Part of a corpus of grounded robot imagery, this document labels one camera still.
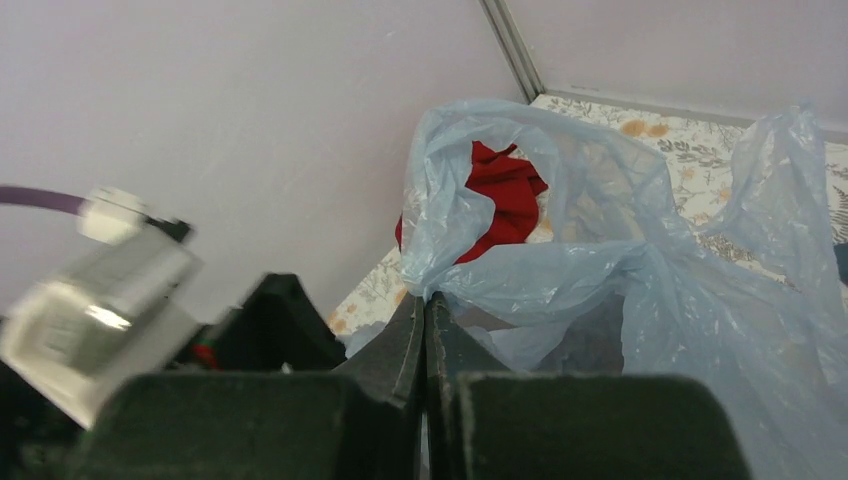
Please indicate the light blue plastic trash bag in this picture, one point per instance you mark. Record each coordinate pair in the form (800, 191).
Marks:
(625, 288)

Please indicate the teal blue cloth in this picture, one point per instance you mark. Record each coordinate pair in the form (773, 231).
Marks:
(841, 255)

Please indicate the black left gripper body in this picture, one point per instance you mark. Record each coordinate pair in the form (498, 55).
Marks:
(276, 328)

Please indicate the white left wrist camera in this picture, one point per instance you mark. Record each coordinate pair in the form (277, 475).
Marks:
(79, 334)

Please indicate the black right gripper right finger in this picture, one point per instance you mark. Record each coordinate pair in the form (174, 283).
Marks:
(488, 422)

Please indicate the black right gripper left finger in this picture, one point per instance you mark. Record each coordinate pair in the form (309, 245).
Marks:
(360, 420)

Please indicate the red cloth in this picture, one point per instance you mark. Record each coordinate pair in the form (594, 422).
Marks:
(513, 185)

